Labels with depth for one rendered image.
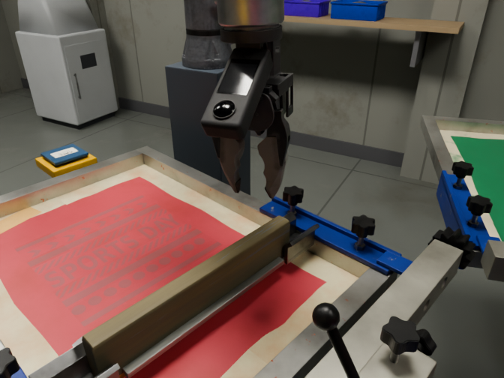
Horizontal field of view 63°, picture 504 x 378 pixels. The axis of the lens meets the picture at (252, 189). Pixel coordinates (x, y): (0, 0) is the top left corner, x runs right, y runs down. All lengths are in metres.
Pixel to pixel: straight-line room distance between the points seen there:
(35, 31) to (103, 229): 3.61
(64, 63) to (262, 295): 3.66
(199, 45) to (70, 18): 3.23
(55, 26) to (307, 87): 2.27
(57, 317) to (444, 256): 0.64
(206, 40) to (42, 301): 0.76
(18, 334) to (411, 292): 0.61
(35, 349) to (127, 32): 4.05
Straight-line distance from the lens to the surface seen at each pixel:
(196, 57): 1.19
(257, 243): 0.69
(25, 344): 0.75
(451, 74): 3.10
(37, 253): 0.93
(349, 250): 0.78
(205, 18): 1.18
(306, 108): 3.60
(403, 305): 0.64
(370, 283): 0.74
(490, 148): 1.47
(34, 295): 0.83
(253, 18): 0.47
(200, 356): 0.66
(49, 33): 4.30
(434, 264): 0.73
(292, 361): 0.61
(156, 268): 0.82
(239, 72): 0.47
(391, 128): 3.44
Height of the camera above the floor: 1.47
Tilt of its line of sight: 29 degrees down
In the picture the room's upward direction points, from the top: straight up
